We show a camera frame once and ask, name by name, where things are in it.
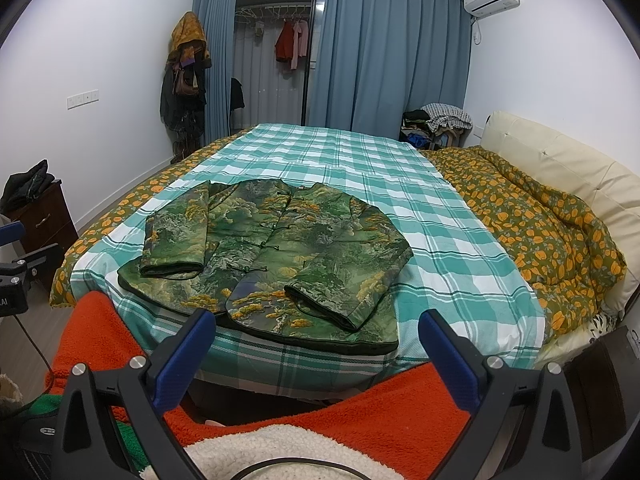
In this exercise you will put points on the coats on standing rack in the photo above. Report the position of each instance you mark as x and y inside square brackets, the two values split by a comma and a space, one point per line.
[183, 94]

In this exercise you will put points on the blue curtain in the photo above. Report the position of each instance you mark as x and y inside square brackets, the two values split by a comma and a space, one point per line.
[217, 19]
[378, 59]

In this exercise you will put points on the black garment on chair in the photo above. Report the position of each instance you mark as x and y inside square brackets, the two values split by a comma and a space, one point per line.
[236, 95]

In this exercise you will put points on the blue curtain left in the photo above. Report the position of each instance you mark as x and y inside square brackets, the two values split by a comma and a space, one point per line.
[217, 19]

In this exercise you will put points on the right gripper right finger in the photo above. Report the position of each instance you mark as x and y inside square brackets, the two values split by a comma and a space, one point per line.
[546, 441]

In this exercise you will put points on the blue curtain right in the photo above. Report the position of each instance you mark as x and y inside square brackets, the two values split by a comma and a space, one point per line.
[378, 59]

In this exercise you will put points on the green landscape print jacket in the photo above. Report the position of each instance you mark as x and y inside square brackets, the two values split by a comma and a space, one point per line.
[310, 264]

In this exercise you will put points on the red hanging garment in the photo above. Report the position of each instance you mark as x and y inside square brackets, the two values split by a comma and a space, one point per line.
[284, 47]

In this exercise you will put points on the white fleece fabric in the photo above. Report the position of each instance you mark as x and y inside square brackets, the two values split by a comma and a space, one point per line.
[283, 452]

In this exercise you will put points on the clothes pile on chair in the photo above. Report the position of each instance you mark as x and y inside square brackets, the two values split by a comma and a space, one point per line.
[434, 126]

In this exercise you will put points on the dark wooden nightstand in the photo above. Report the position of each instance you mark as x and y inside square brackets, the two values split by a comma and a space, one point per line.
[47, 221]

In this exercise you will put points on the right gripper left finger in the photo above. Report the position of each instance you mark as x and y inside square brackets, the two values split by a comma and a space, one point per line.
[87, 443]

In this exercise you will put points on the orange floral green quilt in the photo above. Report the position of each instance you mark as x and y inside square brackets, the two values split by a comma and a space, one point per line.
[545, 224]

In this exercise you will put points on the white wall switch panel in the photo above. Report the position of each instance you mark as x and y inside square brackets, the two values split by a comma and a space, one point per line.
[82, 99]

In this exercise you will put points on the orange fleece blanket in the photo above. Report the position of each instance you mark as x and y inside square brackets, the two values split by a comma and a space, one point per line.
[409, 422]

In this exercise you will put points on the pink hanging garment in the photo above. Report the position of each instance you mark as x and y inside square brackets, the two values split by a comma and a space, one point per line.
[300, 42]

